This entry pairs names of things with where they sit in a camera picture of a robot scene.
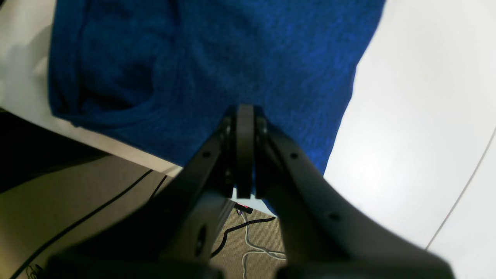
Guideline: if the white floor cable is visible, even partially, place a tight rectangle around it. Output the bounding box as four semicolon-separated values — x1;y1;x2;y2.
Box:
240;213;287;279

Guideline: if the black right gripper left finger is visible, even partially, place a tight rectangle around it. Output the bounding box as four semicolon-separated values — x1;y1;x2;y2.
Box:
43;105;255;279

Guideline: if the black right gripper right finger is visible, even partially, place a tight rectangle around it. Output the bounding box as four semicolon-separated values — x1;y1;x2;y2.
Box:
254;109;454;279

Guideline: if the black floor cable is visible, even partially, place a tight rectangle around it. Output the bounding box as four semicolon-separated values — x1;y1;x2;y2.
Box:
10;169;276;279

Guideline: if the blue t-shirt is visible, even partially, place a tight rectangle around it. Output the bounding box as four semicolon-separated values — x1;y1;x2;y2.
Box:
48;0;386;173

